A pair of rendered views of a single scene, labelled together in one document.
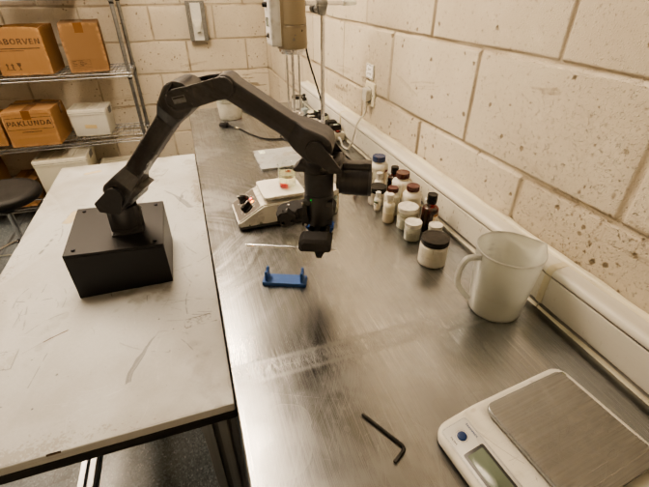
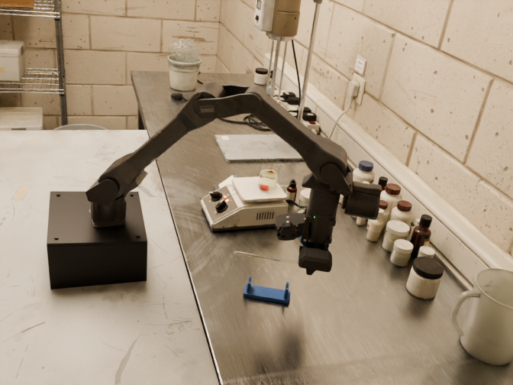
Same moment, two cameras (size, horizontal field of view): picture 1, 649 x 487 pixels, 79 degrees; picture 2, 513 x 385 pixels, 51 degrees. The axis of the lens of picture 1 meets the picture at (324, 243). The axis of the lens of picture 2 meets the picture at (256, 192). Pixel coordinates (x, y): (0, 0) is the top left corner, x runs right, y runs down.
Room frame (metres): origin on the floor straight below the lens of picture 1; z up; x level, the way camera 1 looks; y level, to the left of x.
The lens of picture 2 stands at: (-0.20, 0.16, 1.63)
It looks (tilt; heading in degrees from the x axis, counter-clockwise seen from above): 28 degrees down; 359
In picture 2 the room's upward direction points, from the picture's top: 7 degrees clockwise
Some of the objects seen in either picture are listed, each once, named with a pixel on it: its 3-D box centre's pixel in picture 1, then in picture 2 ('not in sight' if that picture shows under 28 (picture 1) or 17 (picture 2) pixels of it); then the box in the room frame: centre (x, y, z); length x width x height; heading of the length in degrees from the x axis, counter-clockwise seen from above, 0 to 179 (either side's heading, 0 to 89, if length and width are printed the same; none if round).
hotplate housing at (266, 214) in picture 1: (272, 202); (247, 203); (1.02, 0.15, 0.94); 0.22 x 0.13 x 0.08; 110
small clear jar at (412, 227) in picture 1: (412, 229); (401, 253); (0.89, -0.23, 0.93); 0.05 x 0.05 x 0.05
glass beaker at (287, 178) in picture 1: (288, 174); (269, 176); (1.03, 0.10, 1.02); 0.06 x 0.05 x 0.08; 92
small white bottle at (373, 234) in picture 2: (388, 207); (375, 224); (0.99, -0.18, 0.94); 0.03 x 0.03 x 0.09
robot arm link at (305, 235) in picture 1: (319, 210); (318, 226); (0.70, 0.01, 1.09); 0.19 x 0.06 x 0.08; 175
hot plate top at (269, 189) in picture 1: (280, 187); (259, 189); (1.03, 0.13, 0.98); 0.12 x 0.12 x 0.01; 20
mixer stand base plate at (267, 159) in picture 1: (294, 156); (262, 147); (1.49, 0.12, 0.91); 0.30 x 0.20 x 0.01; 108
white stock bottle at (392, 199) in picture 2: (401, 188); (388, 204); (1.09, -0.23, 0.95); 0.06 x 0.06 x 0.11
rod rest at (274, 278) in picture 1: (284, 275); (267, 289); (0.71, 0.09, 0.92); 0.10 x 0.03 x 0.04; 85
